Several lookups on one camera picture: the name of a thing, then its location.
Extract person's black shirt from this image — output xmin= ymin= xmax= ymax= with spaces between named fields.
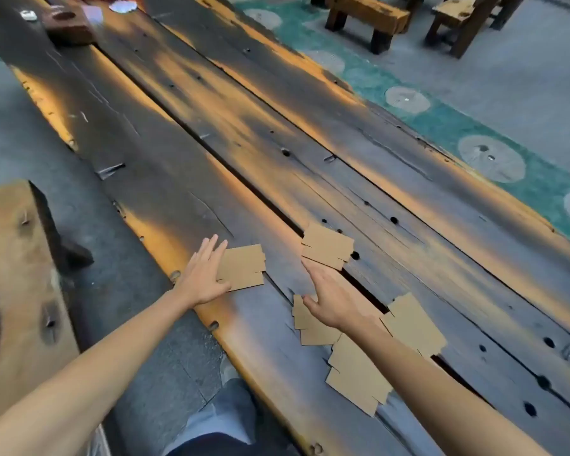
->
xmin=167 ymin=433 xmax=255 ymax=456

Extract person's left forearm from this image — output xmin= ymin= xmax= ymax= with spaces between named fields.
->
xmin=0 ymin=284 xmax=196 ymax=456

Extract person's grey trousers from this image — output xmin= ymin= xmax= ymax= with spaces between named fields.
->
xmin=163 ymin=378 xmax=258 ymax=454

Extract person's right hand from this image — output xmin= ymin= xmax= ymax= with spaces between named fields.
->
xmin=301 ymin=258 xmax=379 ymax=334

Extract weathered wooden bench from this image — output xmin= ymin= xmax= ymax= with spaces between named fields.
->
xmin=0 ymin=180 xmax=95 ymax=431

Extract brown cardboard piece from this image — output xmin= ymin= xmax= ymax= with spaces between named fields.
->
xmin=216 ymin=244 xmax=267 ymax=293
xmin=324 ymin=332 xmax=394 ymax=417
xmin=379 ymin=293 xmax=448 ymax=359
xmin=292 ymin=294 xmax=343 ymax=347
xmin=300 ymin=222 xmax=356 ymax=272

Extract person's right forearm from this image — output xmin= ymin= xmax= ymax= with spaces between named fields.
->
xmin=343 ymin=313 xmax=552 ymax=456

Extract green floor strip with discs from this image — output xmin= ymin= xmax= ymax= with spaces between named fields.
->
xmin=220 ymin=0 xmax=570 ymax=252

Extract dark wooden block with hole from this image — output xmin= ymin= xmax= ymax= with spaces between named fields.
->
xmin=42 ymin=6 xmax=97 ymax=47

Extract person's left hand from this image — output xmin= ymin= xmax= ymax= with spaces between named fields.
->
xmin=173 ymin=234 xmax=232 ymax=309

